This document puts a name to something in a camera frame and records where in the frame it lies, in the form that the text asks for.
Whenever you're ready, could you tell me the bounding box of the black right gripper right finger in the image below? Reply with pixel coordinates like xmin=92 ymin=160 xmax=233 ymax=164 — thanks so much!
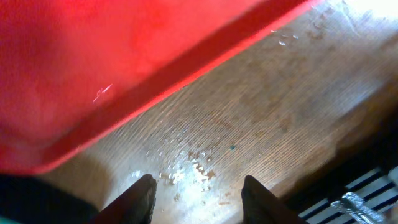
xmin=241 ymin=175 xmax=307 ymax=224

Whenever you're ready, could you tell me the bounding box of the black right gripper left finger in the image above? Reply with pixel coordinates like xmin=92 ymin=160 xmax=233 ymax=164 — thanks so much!
xmin=88 ymin=174 xmax=157 ymax=224

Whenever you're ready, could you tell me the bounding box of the red plastic tray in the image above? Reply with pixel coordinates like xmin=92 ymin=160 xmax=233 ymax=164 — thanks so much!
xmin=1 ymin=0 xmax=313 ymax=175

